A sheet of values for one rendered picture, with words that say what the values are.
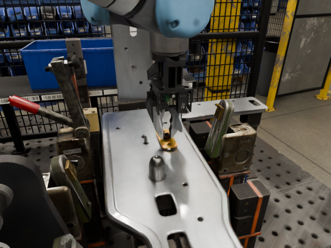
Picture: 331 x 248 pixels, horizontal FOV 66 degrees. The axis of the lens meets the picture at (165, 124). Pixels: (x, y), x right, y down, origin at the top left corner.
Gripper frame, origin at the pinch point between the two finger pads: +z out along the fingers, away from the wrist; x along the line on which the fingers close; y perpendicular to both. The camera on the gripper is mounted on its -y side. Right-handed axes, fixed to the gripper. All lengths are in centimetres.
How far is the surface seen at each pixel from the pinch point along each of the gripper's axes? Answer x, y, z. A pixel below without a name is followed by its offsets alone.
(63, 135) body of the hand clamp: -23.2, 0.5, -2.7
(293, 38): 190, -193, 22
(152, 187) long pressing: -6.5, 15.7, 2.1
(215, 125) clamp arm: 10.3, 5.5, -3.7
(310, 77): 235, -201, 73
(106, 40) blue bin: -11, -50, -12
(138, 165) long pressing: -8.1, 8.2, 2.2
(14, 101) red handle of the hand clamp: -30.5, 0.8, -11.8
